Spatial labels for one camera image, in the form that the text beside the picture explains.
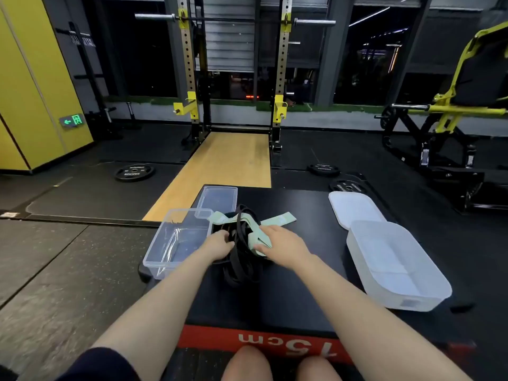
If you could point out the person's right hand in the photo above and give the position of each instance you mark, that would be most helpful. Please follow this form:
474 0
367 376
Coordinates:
283 246

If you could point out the person's left hand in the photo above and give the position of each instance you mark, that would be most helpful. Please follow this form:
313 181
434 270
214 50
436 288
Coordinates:
217 246

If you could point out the tangle of black resistance bands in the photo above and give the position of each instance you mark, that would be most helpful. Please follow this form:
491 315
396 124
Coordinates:
237 230

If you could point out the clear plastic container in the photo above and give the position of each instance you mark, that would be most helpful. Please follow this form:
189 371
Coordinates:
170 238

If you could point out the white plastic bin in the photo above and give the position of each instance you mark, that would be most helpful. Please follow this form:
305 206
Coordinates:
393 265

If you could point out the person's left forearm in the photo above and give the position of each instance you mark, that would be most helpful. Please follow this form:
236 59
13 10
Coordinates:
158 313

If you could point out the person's right forearm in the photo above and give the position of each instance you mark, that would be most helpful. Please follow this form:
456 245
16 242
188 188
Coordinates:
357 321

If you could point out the person's left leg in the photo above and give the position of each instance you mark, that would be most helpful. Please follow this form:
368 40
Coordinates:
246 367

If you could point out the person's leg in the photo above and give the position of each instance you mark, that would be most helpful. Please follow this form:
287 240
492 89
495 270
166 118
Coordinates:
317 370
246 367

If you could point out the person's right leg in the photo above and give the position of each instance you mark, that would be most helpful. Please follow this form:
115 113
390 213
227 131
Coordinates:
317 370

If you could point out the clear plastic lid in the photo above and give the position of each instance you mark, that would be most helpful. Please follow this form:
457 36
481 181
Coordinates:
218 198

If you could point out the black plyo platform red side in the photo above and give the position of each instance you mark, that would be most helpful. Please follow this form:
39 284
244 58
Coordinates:
285 297

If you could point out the white plastic lid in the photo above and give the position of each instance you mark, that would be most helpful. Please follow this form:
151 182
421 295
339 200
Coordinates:
353 208

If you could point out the wooden lifting platform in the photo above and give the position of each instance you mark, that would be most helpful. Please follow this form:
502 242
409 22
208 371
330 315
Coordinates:
222 166

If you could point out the black weight plate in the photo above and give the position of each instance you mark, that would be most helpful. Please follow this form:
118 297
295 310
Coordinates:
323 170
135 172
349 186

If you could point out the black upright bar holder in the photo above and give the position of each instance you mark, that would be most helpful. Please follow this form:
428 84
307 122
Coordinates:
131 113

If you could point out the dark navy shirt sleeve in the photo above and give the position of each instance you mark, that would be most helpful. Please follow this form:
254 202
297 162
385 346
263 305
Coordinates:
99 367

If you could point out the yellow black squat rack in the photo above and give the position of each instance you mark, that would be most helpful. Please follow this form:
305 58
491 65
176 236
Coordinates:
189 75

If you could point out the green exit sign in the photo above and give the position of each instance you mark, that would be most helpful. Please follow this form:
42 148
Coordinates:
73 121

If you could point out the grey window blind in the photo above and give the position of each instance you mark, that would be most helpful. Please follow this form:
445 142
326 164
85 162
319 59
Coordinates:
230 43

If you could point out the small white floor label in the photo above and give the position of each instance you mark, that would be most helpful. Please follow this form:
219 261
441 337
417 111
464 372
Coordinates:
10 214

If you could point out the yellow black exercise machine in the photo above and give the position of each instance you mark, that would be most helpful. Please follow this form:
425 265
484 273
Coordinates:
448 111

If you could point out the silver barbell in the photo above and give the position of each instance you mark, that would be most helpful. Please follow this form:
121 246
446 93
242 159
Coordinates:
313 22

